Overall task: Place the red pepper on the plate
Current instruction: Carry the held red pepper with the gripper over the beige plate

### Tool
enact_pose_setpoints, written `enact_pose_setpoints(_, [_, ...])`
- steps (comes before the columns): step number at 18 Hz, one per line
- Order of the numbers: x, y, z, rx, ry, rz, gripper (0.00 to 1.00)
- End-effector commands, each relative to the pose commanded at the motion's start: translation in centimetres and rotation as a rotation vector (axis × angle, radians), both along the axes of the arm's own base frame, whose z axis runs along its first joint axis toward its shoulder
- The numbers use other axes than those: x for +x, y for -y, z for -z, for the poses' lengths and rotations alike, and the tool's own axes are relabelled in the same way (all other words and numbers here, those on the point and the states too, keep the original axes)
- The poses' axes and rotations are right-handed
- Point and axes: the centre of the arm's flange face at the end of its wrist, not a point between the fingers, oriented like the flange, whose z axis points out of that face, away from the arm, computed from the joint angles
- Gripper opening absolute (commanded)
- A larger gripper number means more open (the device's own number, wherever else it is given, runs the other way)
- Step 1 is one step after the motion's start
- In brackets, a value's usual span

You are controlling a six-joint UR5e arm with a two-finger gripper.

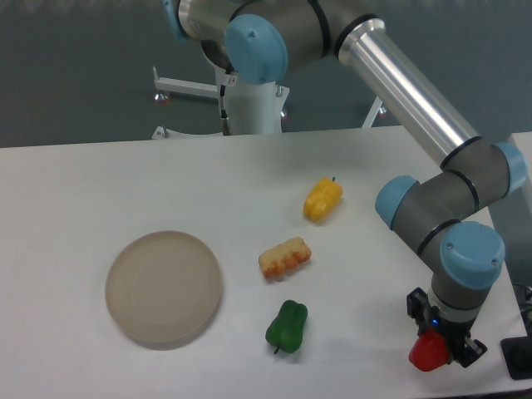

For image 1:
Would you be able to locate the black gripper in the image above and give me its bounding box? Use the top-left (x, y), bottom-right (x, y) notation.
top-left (406, 288), bottom-right (487, 367)

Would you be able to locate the red toy pepper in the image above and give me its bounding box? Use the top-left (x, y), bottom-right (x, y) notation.
top-left (408, 329), bottom-right (449, 372)

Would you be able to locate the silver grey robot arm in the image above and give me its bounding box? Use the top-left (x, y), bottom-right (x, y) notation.
top-left (162, 1), bottom-right (528, 372)

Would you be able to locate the green toy pepper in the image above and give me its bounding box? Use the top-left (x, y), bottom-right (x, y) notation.
top-left (265, 300), bottom-right (308, 354)

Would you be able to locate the yellow toy pepper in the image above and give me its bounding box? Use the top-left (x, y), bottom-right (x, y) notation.
top-left (303, 177), bottom-right (343, 223)

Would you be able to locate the beige round plate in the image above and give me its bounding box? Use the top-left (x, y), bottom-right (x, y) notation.
top-left (105, 231), bottom-right (223, 351)

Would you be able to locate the black device at table edge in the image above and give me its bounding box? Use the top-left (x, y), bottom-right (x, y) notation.
top-left (500, 283), bottom-right (532, 380)

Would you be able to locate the orange toy bread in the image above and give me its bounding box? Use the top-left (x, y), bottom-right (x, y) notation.
top-left (259, 237), bottom-right (313, 278)

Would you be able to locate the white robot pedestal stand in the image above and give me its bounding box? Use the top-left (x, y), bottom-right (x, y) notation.
top-left (150, 65), bottom-right (390, 140)

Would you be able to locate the black cable on pedestal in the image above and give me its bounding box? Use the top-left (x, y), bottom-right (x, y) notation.
top-left (219, 68), bottom-right (234, 136)

